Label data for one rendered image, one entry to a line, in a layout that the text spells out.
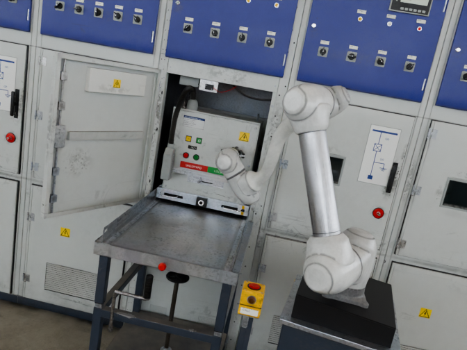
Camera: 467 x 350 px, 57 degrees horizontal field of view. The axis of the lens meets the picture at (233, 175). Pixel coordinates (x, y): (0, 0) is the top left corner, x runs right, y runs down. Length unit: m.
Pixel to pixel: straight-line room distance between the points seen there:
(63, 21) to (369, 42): 1.59
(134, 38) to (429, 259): 1.96
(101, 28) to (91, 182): 0.82
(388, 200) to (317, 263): 0.97
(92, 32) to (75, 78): 0.49
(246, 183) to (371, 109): 0.77
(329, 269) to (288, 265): 0.98
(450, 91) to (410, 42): 0.31
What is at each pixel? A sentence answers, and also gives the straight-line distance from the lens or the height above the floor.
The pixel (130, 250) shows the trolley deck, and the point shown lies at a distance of 1.87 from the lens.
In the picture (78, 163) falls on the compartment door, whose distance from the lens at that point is 2.20.
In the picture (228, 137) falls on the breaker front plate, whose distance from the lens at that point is 2.39.
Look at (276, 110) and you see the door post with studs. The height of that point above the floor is 1.48.
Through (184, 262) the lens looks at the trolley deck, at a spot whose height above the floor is 0.84.
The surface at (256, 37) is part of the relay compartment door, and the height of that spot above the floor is 1.82.
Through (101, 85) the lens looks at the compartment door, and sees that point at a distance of 2.16.
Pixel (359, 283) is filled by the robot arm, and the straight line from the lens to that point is 1.79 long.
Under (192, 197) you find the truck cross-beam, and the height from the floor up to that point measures 0.91.
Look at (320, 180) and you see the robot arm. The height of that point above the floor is 1.31.
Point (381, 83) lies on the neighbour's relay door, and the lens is 2.33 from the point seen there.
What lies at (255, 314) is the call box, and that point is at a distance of 1.61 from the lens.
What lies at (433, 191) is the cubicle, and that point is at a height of 1.22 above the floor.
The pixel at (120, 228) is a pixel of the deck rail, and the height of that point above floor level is 0.85.
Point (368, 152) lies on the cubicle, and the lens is 2.34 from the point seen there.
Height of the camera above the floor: 1.62
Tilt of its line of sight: 13 degrees down
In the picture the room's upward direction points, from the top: 10 degrees clockwise
